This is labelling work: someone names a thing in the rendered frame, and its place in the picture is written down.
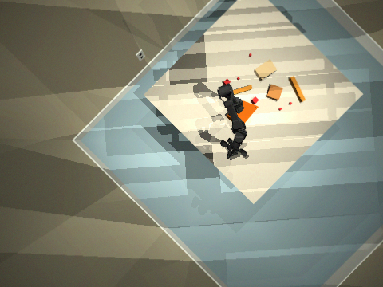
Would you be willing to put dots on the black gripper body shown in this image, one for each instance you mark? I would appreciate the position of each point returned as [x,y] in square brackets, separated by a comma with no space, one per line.
[235,146]

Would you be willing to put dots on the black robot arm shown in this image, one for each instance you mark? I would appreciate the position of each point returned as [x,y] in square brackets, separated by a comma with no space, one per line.
[233,105]

